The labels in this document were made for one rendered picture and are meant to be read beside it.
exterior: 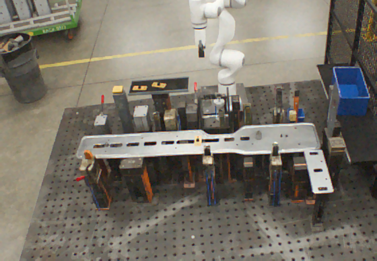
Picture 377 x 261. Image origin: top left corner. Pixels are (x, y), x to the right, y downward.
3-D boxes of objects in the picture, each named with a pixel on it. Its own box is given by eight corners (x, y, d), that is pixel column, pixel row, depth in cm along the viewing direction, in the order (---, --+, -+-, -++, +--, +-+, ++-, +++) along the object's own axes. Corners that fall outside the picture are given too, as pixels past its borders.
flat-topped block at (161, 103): (161, 144, 268) (150, 91, 239) (163, 136, 274) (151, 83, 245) (176, 144, 267) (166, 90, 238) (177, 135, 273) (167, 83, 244)
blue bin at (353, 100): (337, 115, 221) (340, 97, 213) (330, 84, 244) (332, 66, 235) (366, 116, 218) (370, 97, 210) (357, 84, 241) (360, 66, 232)
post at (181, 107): (184, 155, 258) (176, 107, 232) (185, 149, 262) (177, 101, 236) (192, 154, 258) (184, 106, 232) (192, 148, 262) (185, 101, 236)
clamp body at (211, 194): (204, 207, 225) (198, 166, 202) (204, 190, 234) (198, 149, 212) (220, 206, 224) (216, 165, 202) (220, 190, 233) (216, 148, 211)
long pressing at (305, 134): (73, 163, 223) (73, 161, 222) (83, 136, 240) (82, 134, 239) (322, 151, 208) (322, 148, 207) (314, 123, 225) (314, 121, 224)
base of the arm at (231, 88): (214, 93, 287) (213, 72, 275) (240, 93, 285) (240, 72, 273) (213, 110, 273) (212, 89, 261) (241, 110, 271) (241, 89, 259)
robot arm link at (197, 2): (211, 17, 201) (194, 15, 204) (209, -7, 193) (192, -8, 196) (204, 24, 195) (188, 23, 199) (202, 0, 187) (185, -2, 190)
